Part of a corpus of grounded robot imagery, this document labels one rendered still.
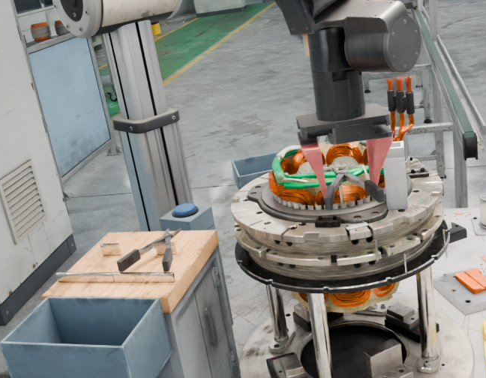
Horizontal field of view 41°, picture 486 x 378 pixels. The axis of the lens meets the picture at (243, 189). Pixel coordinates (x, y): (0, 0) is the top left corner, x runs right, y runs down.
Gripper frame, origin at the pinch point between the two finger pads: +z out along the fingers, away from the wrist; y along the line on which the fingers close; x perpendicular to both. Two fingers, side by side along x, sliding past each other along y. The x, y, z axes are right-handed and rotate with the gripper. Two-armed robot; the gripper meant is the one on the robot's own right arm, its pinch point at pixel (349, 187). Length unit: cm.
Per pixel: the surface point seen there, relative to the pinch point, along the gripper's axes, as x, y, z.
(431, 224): 9.3, 12.2, 10.5
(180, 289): 2.3, -23.3, 11.5
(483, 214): 61, 38, 33
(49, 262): 240, -130, 101
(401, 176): 7.8, 8.2, 2.3
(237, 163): 51, -15, 9
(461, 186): 174, 69, 68
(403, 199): 7.9, 8.2, 5.7
